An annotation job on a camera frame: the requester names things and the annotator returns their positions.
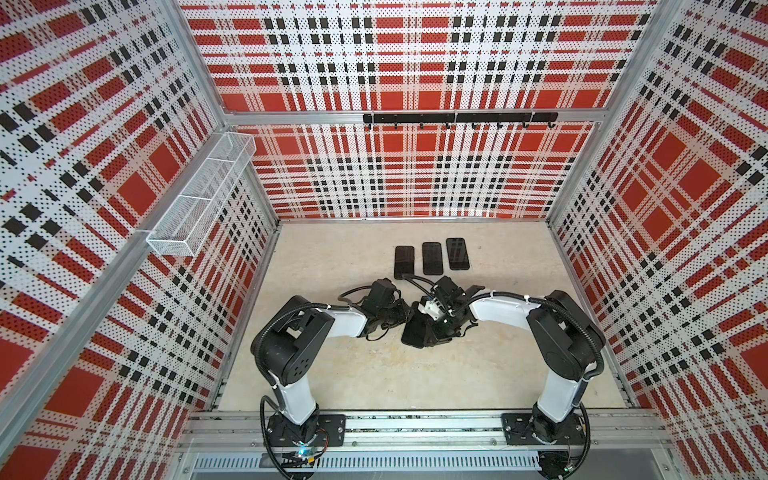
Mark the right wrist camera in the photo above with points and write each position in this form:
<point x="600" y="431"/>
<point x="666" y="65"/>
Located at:
<point x="431" y="308"/>

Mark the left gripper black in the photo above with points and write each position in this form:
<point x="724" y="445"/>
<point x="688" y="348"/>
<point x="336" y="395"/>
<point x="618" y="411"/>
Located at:
<point x="402" y="306"/>

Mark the black hook rail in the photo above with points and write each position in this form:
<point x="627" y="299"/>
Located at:
<point x="523" y="118"/>

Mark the wire mesh wall basket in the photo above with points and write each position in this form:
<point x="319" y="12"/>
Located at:
<point x="187" y="223"/>

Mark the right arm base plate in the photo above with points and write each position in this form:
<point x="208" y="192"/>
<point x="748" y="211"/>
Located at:
<point x="537" y="429"/>

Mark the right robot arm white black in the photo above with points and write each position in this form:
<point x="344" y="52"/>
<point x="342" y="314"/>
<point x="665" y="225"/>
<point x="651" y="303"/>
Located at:
<point x="569" y="342"/>

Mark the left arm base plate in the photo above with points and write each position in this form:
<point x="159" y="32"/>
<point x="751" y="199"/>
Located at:
<point x="318" y="430"/>

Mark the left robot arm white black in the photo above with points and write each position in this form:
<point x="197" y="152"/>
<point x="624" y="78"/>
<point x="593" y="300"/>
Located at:
<point x="286" y="347"/>

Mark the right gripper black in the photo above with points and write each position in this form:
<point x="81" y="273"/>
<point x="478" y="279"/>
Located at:
<point x="443" y="337"/>

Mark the aluminium front rail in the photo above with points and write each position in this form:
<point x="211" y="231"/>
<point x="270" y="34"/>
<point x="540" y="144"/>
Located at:
<point x="618" y="429"/>

